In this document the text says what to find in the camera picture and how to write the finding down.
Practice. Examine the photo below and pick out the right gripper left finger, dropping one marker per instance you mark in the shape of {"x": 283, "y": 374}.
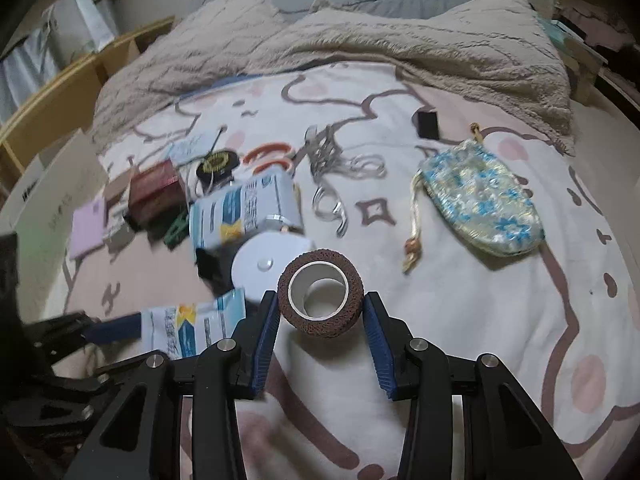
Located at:
{"x": 250, "y": 354}

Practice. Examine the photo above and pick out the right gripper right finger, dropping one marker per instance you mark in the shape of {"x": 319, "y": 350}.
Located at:
{"x": 505, "y": 435}

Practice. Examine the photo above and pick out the white round tape measure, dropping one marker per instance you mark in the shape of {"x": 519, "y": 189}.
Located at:
{"x": 260, "y": 261}

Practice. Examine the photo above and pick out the brown bandage tape roll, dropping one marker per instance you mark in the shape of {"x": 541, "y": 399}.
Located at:
{"x": 320, "y": 294}

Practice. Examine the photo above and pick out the pink booklet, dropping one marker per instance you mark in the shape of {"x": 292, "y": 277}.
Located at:
{"x": 88, "y": 224}

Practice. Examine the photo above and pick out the white shoe box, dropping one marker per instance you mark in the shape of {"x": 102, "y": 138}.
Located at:
{"x": 63, "y": 177}

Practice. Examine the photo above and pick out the cartoon print bed sheet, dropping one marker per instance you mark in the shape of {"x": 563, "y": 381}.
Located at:
{"x": 565, "y": 320}

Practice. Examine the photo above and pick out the green plastic clip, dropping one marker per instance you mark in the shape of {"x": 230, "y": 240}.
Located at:
{"x": 178, "y": 231}

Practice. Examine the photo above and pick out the red cigarette carton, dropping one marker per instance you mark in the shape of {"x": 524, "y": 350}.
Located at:
{"x": 153, "y": 192}

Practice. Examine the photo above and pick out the blue white medicine pouch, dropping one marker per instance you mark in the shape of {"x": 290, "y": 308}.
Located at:
{"x": 265, "y": 201}

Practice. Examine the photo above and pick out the wooden bedside shelf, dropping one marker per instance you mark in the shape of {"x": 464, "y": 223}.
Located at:
{"x": 67, "y": 102}

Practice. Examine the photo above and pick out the black binder clip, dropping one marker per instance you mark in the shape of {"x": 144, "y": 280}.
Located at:
{"x": 426, "y": 124}

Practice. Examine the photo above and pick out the beige fluffy blanket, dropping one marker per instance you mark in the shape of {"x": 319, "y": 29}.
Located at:
{"x": 490, "y": 51}

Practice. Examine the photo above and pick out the wooden wardrobe with clothes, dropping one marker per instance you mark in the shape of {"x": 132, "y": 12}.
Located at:
{"x": 599, "y": 50}

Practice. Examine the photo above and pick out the blue floral drawstring pouch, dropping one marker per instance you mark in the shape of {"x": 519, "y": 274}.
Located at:
{"x": 480, "y": 199}

